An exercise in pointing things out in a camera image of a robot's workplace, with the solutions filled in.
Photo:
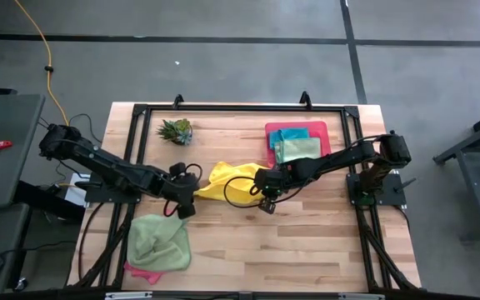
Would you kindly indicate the grey side table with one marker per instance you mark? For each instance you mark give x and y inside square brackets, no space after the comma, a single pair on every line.
[2,146]

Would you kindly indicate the white paper sheet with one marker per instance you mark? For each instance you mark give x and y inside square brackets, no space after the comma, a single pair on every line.
[75,196]

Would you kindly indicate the potted succulent plant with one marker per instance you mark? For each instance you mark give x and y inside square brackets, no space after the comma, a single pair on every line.
[177,131]

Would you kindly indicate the green microfiber towel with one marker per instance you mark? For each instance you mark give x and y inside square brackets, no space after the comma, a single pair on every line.
[298,150]
[156,246]

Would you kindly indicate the teal microfiber towel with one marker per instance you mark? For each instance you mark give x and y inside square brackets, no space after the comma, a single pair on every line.
[290,133]

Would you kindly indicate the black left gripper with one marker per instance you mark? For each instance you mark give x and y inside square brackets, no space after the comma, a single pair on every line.
[179,187]

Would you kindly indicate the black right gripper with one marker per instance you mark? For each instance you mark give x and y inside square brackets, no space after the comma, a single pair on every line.
[271,181]

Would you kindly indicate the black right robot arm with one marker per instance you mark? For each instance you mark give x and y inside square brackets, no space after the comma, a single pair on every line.
[348,156]

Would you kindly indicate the pink plastic bin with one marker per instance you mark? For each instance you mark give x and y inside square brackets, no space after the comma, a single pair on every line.
[327,137]

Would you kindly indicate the black metal desk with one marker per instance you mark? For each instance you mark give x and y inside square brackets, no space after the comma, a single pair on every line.
[469,179]

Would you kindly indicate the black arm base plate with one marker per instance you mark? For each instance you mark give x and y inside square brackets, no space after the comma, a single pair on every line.
[106,196]
[390,196]

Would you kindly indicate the pink microfiber towel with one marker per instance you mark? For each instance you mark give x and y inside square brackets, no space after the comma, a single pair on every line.
[144,273]

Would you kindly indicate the silver aluminium bracket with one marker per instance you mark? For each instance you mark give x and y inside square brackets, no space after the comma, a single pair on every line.
[361,296]
[127,295]

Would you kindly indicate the black aluminium table frame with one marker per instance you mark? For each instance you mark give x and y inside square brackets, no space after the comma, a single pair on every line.
[244,108]

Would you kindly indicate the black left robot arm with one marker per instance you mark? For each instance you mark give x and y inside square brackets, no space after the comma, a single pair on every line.
[106,164]

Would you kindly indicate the yellow microfiber towel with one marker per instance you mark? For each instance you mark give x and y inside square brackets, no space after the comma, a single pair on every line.
[231,183]

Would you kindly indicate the black equipment stand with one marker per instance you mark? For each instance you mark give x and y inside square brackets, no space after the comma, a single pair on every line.
[48,200]

